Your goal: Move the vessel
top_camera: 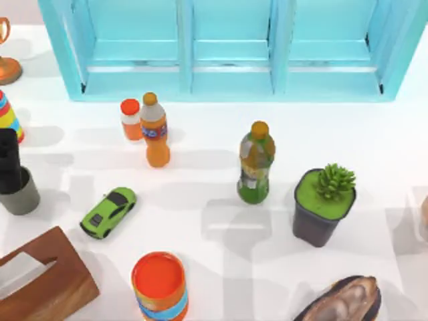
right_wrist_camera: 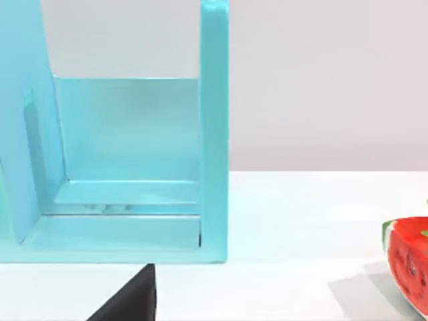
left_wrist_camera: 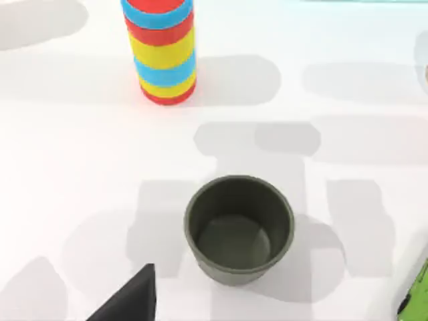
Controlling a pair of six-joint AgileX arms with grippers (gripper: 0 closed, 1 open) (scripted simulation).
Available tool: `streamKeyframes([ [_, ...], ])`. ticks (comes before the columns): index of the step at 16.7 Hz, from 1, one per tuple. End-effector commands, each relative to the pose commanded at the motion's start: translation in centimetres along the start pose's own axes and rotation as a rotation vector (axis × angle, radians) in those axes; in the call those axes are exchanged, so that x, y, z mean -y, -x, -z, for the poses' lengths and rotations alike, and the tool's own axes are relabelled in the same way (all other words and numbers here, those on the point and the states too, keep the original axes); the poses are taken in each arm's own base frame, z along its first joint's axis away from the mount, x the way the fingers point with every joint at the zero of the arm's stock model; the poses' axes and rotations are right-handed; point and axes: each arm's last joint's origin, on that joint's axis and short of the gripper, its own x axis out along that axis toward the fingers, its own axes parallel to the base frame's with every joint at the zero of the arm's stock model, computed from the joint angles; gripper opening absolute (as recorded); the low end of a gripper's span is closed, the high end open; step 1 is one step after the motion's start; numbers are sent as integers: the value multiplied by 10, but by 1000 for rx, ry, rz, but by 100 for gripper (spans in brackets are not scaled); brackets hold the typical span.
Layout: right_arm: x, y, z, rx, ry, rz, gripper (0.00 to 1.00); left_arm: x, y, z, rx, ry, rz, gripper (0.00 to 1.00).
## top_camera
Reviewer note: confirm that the green bottle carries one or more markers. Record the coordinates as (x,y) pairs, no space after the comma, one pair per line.
(255,167)

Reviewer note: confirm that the tall orange soda bottle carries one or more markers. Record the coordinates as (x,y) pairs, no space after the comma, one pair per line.
(154,137)

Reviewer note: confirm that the small orange bottle red cap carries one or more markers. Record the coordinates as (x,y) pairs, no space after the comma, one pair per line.
(130,125)

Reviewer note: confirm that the light blue rack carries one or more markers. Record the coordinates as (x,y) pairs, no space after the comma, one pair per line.
(227,50)

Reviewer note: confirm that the succulent in black pot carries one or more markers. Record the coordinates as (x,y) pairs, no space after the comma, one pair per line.
(321,207)

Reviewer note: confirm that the green toy car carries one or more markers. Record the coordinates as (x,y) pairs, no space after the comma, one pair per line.
(108,212)

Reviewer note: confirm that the orange can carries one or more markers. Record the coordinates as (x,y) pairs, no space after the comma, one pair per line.
(160,287)

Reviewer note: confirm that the grey cup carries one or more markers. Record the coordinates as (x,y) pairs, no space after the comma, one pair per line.
(23,197)

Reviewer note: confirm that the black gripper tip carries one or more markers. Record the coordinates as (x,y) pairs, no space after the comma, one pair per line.
(8,160)

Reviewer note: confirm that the stack of coloured rings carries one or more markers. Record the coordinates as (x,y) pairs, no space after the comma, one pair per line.
(10,117)

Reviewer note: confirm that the wooden tissue box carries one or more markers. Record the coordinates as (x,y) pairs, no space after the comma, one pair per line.
(43,284)

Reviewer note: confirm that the tan round object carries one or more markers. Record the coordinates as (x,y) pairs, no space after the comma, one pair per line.
(424,215)

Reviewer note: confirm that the bronze trophy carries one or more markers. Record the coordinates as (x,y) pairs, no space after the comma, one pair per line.
(7,68)

